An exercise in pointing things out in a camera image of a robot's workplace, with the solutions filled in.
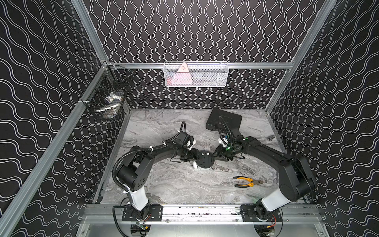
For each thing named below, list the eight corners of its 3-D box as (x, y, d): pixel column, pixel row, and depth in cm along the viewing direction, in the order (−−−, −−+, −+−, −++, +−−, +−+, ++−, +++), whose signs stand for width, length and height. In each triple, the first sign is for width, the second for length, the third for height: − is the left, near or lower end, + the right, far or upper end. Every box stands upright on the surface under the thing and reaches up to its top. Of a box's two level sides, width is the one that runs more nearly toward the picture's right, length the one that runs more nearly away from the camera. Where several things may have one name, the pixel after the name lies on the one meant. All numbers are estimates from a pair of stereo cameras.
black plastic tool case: (206, 132, 109) (207, 126, 104) (205, 114, 121) (205, 108, 115) (241, 132, 109) (244, 126, 104) (237, 114, 121) (239, 108, 115)
